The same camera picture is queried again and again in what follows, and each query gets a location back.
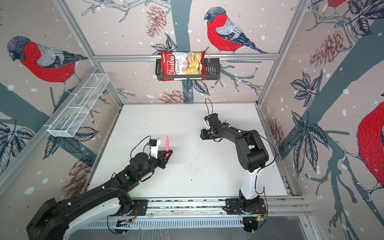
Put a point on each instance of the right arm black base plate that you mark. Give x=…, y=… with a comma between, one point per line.
x=239, y=206

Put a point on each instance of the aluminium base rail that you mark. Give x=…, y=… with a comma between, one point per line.
x=278, y=206

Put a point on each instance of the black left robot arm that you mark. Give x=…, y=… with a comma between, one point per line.
x=57, y=220

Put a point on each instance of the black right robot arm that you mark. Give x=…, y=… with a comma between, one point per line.
x=252, y=155

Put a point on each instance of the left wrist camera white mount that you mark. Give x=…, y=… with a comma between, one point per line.
x=154, y=146

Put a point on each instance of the pink highlighter pen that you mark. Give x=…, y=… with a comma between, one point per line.
x=167, y=146

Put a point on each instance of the black wire wall basket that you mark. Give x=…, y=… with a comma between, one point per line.
x=212, y=68

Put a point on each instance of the red cassava chips bag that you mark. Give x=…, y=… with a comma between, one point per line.
x=181, y=63

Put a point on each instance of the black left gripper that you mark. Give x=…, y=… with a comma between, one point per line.
x=161, y=158

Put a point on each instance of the white wire mesh shelf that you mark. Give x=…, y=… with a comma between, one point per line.
x=71, y=118

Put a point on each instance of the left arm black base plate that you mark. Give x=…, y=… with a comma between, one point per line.
x=134, y=208

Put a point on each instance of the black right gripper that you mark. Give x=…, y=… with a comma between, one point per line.
x=203, y=135

